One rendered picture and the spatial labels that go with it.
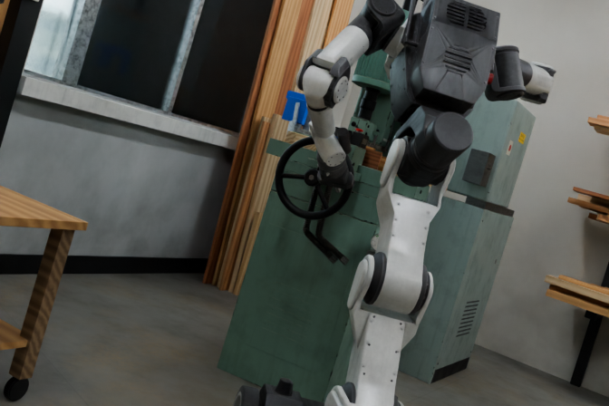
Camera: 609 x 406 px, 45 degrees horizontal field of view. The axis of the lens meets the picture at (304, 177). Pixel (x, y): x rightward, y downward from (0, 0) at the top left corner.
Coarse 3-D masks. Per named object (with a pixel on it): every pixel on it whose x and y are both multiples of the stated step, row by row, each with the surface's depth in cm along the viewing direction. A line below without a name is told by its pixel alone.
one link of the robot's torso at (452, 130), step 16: (416, 112) 203; (432, 112) 198; (448, 112) 190; (400, 128) 215; (416, 128) 199; (432, 128) 188; (448, 128) 189; (464, 128) 190; (416, 144) 197; (432, 144) 189; (448, 144) 187; (464, 144) 188; (416, 160) 198; (432, 160) 194; (448, 160) 192
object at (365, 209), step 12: (288, 180) 279; (300, 180) 277; (288, 192) 278; (300, 192) 277; (336, 192) 272; (348, 204) 270; (360, 204) 268; (372, 204) 266; (360, 216) 268; (372, 216) 266
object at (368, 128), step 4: (352, 116) 284; (352, 120) 284; (356, 120) 283; (360, 120) 282; (364, 120) 282; (356, 124) 283; (360, 124) 282; (364, 124) 282; (368, 124) 283; (372, 124) 288; (348, 128) 284; (352, 128) 283; (360, 128) 282; (364, 128) 282; (368, 128) 284; (372, 128) 289; (376, 128) 294; (352, 132) 283; (364, 132) 282; (368, 132) 286; (372, 136) 292; (368, 140) 291
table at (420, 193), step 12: (276, 144) 281; (288, 144) 280; (300, 156) 278; (312, 156) 276; (360, 168) 269; (360, 180) 269; (372, 180) 267; (396, 180) 264; (396, 192) 264; (408, 192) 262; (420, 192) 268
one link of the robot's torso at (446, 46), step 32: (448, 0) 206; (416, 32) 214; (448, 32) 203; (480, 32) 205; (384, 64) 224; (416, 64) 204; (448, 64) 202; (480, 64) 204; (416, 96) 204; (448, 96) 201
